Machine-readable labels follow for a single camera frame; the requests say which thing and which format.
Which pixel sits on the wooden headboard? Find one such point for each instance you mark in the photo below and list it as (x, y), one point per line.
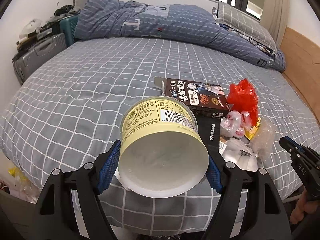
(302, 67)

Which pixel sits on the blue striped duvet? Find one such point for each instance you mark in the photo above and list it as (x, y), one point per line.
(185, 23)

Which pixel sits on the black lid white box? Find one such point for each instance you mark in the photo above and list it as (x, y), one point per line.
(209, 131)

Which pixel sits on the beige curtain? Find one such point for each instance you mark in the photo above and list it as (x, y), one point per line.
(274, 18)

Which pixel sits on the yellow plastic bag on floor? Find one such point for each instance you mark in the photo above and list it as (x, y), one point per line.
(22, 183)

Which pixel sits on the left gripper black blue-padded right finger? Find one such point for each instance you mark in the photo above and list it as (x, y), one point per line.
(264, 217)

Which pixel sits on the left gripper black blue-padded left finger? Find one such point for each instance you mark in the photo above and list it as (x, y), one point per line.
(54, 216)

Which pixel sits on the yellow paper noodle cup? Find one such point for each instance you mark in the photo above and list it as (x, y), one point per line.
(161, 154)

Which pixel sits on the grey checked bed mattress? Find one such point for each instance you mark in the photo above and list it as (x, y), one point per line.
(69, 111)

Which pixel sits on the clear plastic bag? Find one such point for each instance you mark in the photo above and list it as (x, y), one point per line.
(262, 142)

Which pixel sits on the white red-print plastic wrapper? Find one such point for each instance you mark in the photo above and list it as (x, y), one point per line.
(235, 124)

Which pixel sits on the red plastic bag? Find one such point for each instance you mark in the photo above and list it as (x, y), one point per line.
(243, 98)

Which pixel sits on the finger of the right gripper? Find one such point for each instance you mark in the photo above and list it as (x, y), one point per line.
(290, 146)

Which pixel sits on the yellow snack wrapper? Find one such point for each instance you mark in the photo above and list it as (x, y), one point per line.
(250, 133)

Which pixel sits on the brown cookie box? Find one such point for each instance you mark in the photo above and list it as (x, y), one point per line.
(202, 98)

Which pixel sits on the grey checked pillow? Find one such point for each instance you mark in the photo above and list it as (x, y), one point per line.
(235, 19)

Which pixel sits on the right hand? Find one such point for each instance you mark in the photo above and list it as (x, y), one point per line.
(303, 206)

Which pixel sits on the white item on suitcase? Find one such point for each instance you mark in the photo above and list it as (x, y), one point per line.
(31, 27)

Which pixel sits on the grey suitcase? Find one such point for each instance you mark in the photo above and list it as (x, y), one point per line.
(35, 57)

